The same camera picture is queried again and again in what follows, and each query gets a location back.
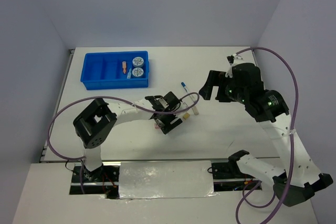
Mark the blue compartment bin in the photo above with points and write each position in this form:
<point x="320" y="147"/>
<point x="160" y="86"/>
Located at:
<point x="103" y="70"/>

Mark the blue slime jar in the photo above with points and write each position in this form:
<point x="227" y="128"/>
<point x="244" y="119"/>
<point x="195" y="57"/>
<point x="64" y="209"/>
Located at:
<point x="138" y="72"/>
<point x="138" y="62"/>

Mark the blue correction tape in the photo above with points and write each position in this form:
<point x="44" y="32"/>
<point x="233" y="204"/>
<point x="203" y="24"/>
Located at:
<point x="129" y="75"/>

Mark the grey eraser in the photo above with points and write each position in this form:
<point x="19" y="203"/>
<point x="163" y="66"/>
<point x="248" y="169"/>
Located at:
<point x="195" y="110"/>

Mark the orange correction tape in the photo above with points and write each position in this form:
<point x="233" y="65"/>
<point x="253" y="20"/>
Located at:
<point x="124" y="67"/>

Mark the yellow eraser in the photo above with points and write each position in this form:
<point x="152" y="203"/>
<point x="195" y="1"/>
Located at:
<point x="186" y="116"/>

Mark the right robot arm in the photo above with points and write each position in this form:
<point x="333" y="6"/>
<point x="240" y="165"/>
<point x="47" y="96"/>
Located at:
<point x="300" y="178"/>

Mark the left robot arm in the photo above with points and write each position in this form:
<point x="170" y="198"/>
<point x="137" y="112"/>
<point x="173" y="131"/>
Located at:
<point x="96" y="121"/>

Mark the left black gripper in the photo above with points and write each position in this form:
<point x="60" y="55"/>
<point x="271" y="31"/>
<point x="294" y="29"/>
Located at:
<point x="166" y="126"/>

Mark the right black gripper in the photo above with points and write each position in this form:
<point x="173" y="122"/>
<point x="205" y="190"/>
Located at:
<point x="217" y="78"/>

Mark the blue white marker pen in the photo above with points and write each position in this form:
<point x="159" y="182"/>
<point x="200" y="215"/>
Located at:
<point x="191" y="96"/>

